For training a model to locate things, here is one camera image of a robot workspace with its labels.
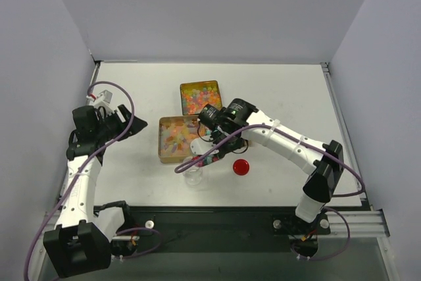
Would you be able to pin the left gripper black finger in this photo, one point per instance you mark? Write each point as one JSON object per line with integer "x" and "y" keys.
{"x": 124, "y": 113}
{"x": 137, "y": 126}

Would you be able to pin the aluminium frame rail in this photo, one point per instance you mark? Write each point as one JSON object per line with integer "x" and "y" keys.
{"x": 355, "y": 221}

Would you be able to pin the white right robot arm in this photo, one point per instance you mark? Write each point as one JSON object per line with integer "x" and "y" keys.
{"x": 240, "y": 123}

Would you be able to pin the shiny metal scoop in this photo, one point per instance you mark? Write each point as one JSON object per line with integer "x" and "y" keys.
{"x": 209, "y": 159}

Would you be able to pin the clear glass jar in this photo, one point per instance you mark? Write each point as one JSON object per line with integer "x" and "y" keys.
{"x": 193, "y": 176}

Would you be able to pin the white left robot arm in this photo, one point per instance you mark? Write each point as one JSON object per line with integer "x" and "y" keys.
{"x": 81, "y": 240}

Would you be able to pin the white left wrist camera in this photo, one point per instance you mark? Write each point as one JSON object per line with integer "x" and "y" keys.
{"x": 104, "y": 96}

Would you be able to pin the gold tin popsicle candies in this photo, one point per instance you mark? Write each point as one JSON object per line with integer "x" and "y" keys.
{"x": 175, "y": 136}

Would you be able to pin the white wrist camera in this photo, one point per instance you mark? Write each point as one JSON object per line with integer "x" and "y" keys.
{"x": 200, "y": 146}
{"x": 104, "y": 96}

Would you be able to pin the red jar lid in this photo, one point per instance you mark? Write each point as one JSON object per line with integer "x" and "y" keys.
{"x": 241, "y": 167}

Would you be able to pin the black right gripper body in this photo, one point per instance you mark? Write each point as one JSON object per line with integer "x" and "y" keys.
{"x": 222, "y": 149}

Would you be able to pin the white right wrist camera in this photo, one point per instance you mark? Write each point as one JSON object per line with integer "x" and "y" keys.
{"x": 200, "y": 146}

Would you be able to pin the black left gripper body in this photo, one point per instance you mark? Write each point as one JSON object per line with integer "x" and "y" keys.
{"x": 116, "y": 123}

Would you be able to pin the gold tin neon star candies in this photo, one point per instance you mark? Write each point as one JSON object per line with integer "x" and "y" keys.
{"x": 196, "y": 95}

